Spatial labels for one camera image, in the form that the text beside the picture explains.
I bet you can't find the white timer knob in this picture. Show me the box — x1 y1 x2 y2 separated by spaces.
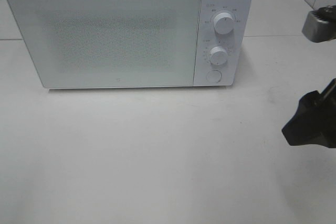
208 46 228 66

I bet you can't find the white microwave door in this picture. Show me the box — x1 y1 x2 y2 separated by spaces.
8 0 200 89

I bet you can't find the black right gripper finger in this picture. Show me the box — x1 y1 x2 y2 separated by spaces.
281 79 335 148

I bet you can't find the round white door button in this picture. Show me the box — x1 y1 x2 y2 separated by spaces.
206 70 222 83

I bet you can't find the upper white power knob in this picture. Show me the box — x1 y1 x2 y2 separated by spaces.
213 12 235 35

